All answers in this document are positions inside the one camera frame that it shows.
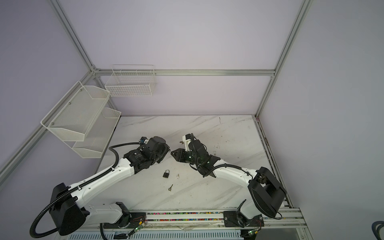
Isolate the lower white mesh shelf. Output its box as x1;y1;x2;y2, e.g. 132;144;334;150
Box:
72;108;121;159

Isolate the upper white mesh shelf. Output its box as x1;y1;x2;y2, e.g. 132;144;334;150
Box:
41;82;111;142

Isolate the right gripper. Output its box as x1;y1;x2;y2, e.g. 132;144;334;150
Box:
169;148;201;166

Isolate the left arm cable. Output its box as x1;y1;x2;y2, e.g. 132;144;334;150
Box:
29;142;142;239

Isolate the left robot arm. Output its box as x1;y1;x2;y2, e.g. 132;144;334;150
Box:
49;137;170;236

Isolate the white mesh shelf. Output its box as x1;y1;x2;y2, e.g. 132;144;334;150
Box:
41;82;111;142
72;108;121;159

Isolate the white wire basket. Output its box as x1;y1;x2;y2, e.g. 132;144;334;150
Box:
105;65;157;97

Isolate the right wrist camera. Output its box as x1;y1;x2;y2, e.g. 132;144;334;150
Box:
182;134;194;152

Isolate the black padlock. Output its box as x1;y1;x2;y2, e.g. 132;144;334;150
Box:
163;170;170;179

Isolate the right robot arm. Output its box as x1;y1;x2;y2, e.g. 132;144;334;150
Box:
171;135;287;228

